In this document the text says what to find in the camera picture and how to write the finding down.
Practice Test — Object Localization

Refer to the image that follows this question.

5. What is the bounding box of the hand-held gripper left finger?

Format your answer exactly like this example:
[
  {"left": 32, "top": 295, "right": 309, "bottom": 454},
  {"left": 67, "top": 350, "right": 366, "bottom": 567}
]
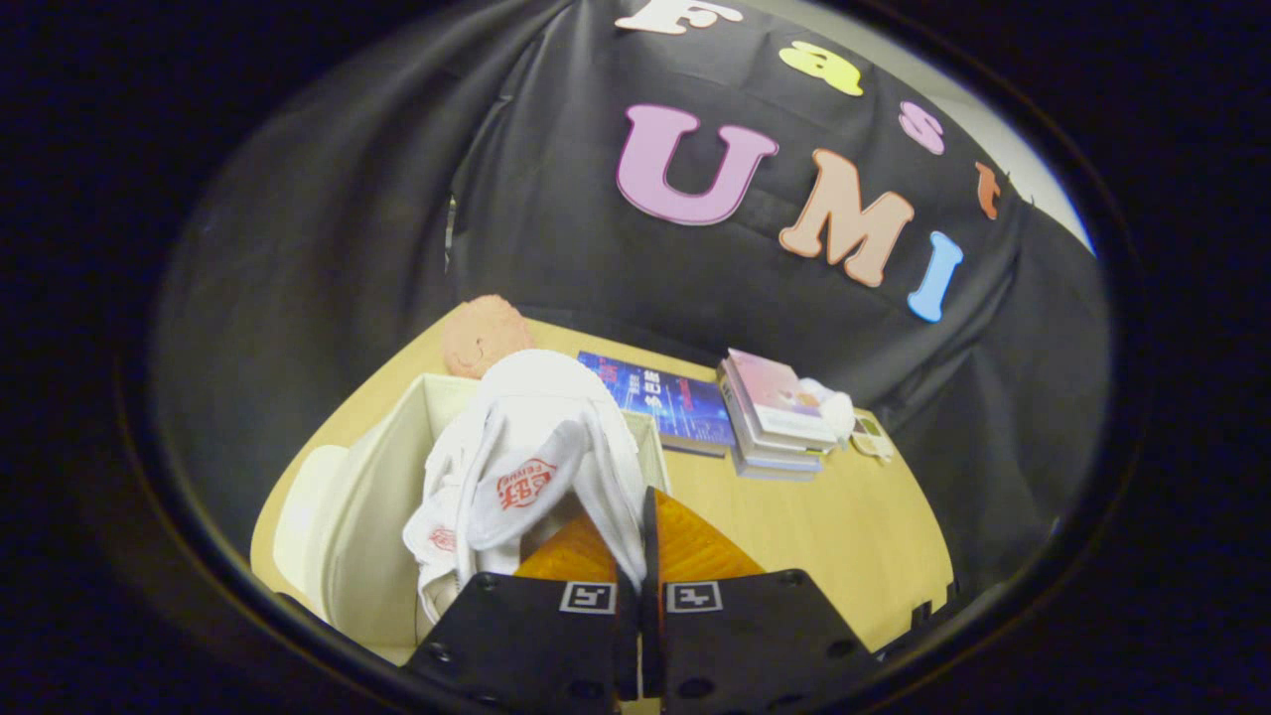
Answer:
[{"left": 402, "top": 511, "right": 641, "bottom": 715}]

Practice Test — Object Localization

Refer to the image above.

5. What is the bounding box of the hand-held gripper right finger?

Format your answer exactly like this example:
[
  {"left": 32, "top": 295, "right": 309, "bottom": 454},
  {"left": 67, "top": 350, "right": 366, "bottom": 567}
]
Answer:
[{"left": 640, "top": 485, "right": 880, "bottom": 715}]

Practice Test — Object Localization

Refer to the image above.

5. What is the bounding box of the white canvas shoe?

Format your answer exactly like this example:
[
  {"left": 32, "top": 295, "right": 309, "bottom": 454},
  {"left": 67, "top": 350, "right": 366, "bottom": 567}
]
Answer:
[
  {"left": 402, "top": 427, "right": 478, "bottom": 627},
  {"left": 457, "top": 348, "right": 648, "bottom": 587}
]

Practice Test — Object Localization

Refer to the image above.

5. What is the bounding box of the beige fabric storage box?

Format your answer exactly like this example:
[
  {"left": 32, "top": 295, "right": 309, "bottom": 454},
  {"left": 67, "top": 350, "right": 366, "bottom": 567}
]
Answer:
[{"left": 273, "top": 372, "right": 671, "bottom": 661}]

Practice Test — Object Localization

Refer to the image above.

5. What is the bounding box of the blue-edged book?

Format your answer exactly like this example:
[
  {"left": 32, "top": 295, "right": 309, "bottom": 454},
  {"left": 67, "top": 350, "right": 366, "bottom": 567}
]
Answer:
[{"left": 730, "top": 447, "right": 820, "bottom": 483}]

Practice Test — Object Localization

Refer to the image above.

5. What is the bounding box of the white book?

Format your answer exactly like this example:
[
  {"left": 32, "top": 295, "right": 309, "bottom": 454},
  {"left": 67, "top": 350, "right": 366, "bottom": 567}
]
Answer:
[{"left": 720, "top": 362, "right": 825, "bottom": 468}]

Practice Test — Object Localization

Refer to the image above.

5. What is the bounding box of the small compartment palette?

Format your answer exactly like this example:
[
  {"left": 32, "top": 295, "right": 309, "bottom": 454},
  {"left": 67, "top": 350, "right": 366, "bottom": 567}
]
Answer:
[{"left": 852, "top": 417, "right": 895, "bottom": 465}]

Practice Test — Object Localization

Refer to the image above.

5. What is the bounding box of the white fluffy ball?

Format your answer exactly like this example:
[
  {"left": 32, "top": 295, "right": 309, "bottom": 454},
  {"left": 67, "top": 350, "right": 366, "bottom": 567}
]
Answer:
[{"left": 799, "top": 377, "right": 856, "bottom": 443}]

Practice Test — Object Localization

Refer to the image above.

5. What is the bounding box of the pink cover book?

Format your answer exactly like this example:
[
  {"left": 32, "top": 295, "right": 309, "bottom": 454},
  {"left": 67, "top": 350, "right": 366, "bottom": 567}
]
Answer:
[{"left": 725, "top": 348, "right": 840, "bottom": 448}]

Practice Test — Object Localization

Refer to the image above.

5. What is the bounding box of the dark blue book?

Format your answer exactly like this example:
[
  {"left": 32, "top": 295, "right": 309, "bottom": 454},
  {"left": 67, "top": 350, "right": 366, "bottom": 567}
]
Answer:
[{"left": 577, "top": 351, "right": 738, "bottom": 458}]

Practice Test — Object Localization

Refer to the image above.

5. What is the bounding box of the orange fluffy ball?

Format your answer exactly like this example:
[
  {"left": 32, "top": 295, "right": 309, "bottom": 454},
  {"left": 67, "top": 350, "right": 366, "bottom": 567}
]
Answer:
[{"left": 441, "top": 295, "right": 535, "bottom": 380}]

